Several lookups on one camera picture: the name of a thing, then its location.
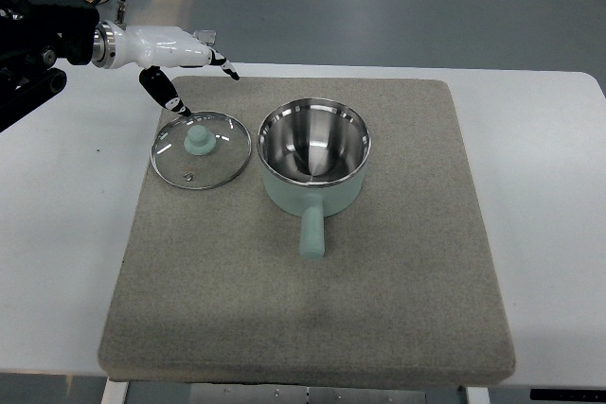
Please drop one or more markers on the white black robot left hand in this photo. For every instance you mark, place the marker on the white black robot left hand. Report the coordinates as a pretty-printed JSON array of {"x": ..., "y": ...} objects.
[{"x": 152, "y": 48}]

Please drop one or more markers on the glass lid with green knob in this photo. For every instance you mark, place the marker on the glass lid with green knob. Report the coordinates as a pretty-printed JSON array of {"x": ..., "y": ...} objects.
[{"x": 203, "y": 151}]

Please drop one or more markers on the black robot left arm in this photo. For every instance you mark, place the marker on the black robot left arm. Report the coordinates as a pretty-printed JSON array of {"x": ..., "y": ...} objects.
[{"x": 34, "y": 35}]

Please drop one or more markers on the clear floor plate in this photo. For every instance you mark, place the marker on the clear floor plate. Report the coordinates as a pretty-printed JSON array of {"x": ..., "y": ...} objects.
[{"x": 207, "y": 37}]

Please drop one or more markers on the mint green saucepan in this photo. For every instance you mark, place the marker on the mint green saucepan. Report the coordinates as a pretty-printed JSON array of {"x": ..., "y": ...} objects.
[{"x": 314, "y": 154}]

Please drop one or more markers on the black label strip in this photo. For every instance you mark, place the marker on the black label strip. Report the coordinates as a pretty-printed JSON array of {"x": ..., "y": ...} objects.
[{"x": 563, "y": 395}]

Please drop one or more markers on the metal table frame plate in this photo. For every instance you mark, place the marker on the metal table frame plate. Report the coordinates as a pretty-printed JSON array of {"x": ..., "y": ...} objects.
[{"x": 232, "y": 393}]

